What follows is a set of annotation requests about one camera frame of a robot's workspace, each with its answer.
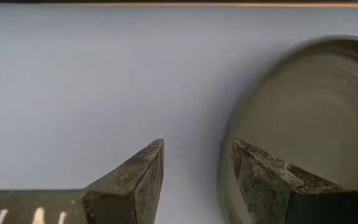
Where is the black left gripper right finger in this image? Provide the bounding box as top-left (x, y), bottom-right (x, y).
top-left (230, 138), bottom-right (358, 224)

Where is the dark grey plate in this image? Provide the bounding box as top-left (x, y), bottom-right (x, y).
top-left (218, 34), bottom-right (358, 224)

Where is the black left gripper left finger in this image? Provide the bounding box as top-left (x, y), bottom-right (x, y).
top-left (0, 138), bottom-right (165, 224)

